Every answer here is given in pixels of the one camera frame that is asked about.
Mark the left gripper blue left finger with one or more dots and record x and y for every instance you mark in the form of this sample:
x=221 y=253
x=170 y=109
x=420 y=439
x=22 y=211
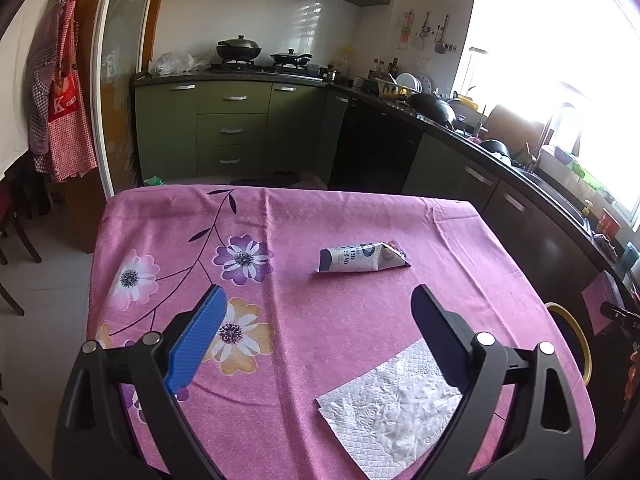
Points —
x=187 y=351

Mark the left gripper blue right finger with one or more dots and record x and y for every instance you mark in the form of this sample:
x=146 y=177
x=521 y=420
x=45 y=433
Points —
x=446 y=335

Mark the white paper napkin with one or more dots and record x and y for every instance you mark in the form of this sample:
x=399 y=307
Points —
x=389 y=417

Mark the white blue tube pouch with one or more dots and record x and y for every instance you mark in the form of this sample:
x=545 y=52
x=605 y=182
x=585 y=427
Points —
x=362 y=258

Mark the yellow rimmed trash bin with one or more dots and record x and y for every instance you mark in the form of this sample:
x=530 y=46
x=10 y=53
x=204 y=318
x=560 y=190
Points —
x=574 y=337

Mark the steel kitchen sink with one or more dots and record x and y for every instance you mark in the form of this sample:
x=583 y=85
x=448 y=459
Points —
x=560 y=199

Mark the pink floral tablecloth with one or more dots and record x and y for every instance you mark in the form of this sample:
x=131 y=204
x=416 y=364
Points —
x=291 y=332

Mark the steel faucet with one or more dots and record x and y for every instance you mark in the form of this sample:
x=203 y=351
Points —
x=543 y=139

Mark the wooden cutting board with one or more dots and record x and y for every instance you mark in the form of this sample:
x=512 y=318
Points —
x=514 y=131

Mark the dark wooden chair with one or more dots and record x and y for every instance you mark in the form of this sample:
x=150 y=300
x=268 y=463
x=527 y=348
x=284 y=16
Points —
x=9 y=218

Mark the black wok on counter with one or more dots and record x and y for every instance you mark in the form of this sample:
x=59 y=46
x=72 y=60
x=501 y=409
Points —
x=433 y=108

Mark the green lower cabinets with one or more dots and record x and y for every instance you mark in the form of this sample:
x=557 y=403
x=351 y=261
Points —
x=189 y=128

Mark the red checkered apron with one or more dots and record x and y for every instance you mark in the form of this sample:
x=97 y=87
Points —
x=59 y=134

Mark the dish rack with plates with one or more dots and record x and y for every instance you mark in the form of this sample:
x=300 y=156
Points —
x=403 y=86

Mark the plastic bag on counter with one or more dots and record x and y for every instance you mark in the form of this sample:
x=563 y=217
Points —
x=179 y=62

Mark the black wok with lid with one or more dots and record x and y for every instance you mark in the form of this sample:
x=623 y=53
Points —
x=238 y=49

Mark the small black pan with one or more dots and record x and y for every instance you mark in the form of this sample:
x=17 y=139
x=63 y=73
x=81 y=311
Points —
x=291 y=58

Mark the white hanging cloth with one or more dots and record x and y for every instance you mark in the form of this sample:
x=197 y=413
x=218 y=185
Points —
x=15 y=45

